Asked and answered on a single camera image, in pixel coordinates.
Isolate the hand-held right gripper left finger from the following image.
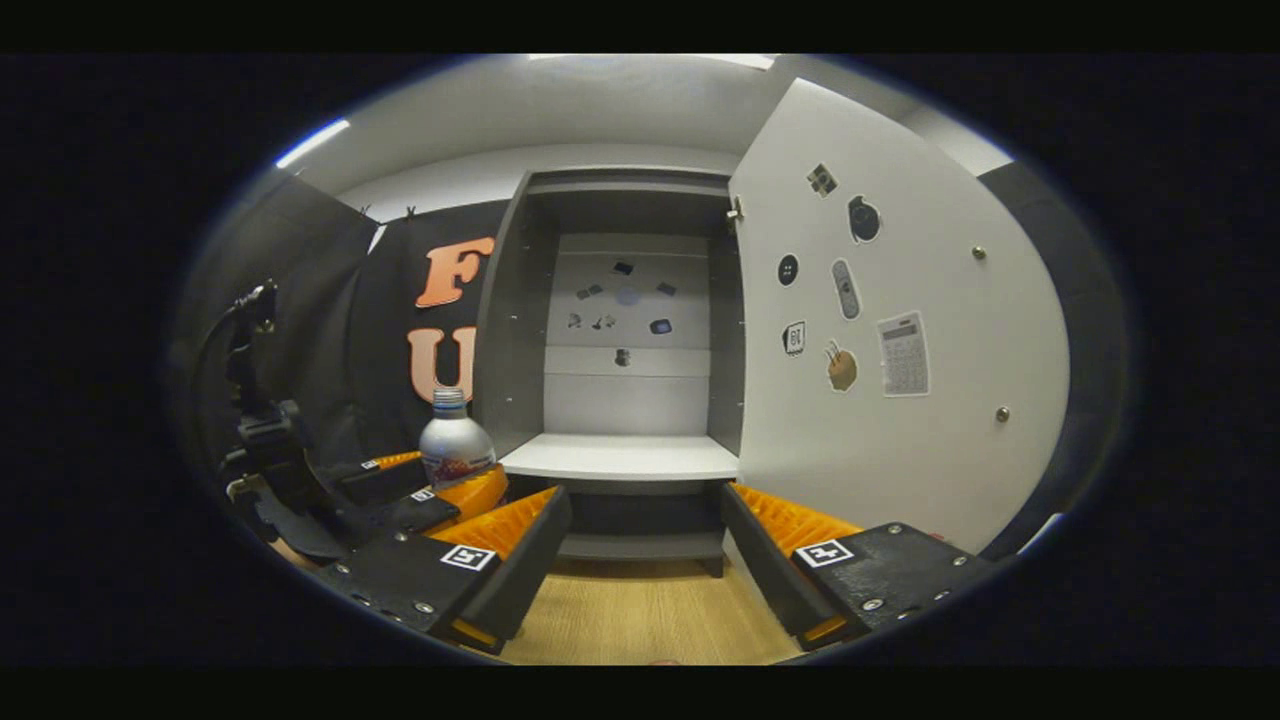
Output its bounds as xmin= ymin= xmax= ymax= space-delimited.
xmin=318 ymin=485 xmax=574 ymax=657

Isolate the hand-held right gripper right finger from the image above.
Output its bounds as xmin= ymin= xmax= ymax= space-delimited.
xmin=721 ymin=481 xmax=993 ymax=652

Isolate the silver bottle with colourful label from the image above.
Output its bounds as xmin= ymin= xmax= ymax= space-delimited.
xmin=418 ymin=387 xmax=498 ymax=491

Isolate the white cabinet door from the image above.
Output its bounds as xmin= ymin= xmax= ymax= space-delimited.
xmin=727 ymin=78 xmax=1072 ymax=557

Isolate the grey cabinet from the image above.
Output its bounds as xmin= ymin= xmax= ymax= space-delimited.
xmin=471 ymin=167 xmax=748 ymax=579

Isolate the white cabinet shelf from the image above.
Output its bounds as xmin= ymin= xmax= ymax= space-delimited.
xmin=498 ymin=433 xmax=739 ymax=483

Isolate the black backdrop cloth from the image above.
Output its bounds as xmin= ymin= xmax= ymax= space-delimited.
xmin=165 ymin=160 xmax=1131 ymax=561

